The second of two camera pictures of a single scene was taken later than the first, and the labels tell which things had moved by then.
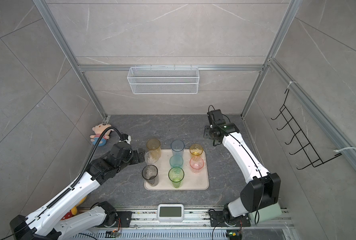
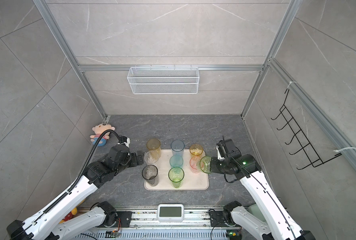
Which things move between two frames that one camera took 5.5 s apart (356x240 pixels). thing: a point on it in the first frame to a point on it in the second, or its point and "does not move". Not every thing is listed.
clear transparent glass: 151,157 does not move
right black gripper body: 208,132 to 219,165
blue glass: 177,147 does not move
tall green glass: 176,175 does not move
